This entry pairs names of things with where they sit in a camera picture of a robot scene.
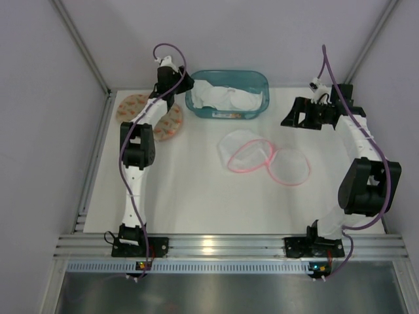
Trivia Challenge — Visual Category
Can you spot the small white mesh laundry bag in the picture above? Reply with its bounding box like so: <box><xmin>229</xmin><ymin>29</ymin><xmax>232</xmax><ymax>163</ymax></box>
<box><xmin>217</xmin><ymin>130</ymin><xmax>311</xmax><ymax>186</ymax></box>

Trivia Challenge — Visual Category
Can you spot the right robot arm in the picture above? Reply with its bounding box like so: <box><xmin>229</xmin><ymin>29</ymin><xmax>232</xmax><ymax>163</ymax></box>
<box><xmin>281</xmin><ymin>78</ymin><xmax>401</xmax><ymax>241</ymax></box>

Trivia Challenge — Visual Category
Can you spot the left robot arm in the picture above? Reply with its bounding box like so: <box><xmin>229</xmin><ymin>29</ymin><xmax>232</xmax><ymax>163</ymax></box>
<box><xmin>118</xmin><ymin>65</ymin><xmax>194</xmax><ymax>245</ymax></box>

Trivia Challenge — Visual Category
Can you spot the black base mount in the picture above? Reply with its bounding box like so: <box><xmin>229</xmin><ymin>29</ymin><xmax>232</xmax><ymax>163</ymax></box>
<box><xmin>284</xmin><ymin>237</ymin><xmax>345</xmax><ymax>258</ymax></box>
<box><xmin>111</xmin><ymin>237</ymin><xmax>169</xmax><ymax>258</ymax></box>

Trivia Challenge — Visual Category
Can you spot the white bra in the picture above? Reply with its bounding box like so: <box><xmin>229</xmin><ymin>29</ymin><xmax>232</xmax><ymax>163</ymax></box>
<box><xmin>191</xmin><ymin>80</ymin><xmax>263</xmax><ymax>111</ymax></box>

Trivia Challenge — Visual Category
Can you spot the aluminium front rail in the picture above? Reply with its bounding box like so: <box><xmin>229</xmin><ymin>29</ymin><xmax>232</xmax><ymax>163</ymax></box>
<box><xmin>53</xmin><ymin>233</ymin><xmax>409</xmax><ymax>261</ymax></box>

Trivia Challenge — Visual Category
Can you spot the aluminium corner post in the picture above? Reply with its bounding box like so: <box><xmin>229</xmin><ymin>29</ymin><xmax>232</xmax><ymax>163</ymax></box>
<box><xmin>48</xmin><ymin>0</ymin><xmax>111</xmax><ymax>96</ymax></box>
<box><xmin>344</xmin><ymin>0</ymin><xmax>402</xmax><ymax>84</ymax></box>

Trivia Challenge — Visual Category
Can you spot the floral pink laundry bag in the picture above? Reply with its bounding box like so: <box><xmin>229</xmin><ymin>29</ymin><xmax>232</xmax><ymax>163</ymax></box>
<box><xmin>115</xmin><ymin>94</ymin><xmax>183</xmax><ymax>141</ymax></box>

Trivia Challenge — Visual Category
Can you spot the perforated cable duct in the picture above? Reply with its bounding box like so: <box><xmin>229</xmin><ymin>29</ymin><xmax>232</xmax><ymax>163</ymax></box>
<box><xmin>66</xmin><ymin>260</ymin><xmax>329</xmax><ymax>275</ymax></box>

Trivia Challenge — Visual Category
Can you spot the left aluminium corner post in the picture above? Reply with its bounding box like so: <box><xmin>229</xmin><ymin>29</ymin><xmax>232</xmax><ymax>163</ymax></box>
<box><xmin>48</xmin><ymin>0</ymin><xmax>111</xmax><ymax>96</ymax></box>

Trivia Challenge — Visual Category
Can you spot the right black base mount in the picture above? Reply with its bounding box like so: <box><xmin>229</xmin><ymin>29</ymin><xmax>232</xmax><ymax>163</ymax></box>
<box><xmin>284</xmin><ymin>237</ymin><xmax>345</xmax><ymax>258</ymax></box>

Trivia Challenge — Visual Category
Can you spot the right aluminium corner post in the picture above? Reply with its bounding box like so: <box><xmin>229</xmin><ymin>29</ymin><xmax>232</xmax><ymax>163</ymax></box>
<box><xmin>344</xmin><ymin>0</ymin><xmax>402</xmax><ymax>84</ymax></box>

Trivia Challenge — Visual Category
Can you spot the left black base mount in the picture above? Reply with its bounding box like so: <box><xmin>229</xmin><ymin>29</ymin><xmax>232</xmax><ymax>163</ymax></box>
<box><xmin>111</xmin><ymin>237</ymin><xmax>169</xmax><ymax>258</ymax></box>

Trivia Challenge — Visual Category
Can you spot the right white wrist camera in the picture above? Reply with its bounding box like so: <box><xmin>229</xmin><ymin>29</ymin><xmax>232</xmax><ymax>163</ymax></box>
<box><xmin>309</xmin><ymin>77</ymin><xmax>328</xmax><ymax>104</ymax></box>

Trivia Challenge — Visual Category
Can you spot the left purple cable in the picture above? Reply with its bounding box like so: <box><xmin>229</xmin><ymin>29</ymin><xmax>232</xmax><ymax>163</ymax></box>
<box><xmin>117</xmin><ymin>43</ymin><xmax>187</xmax><ymax>283</ymax></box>

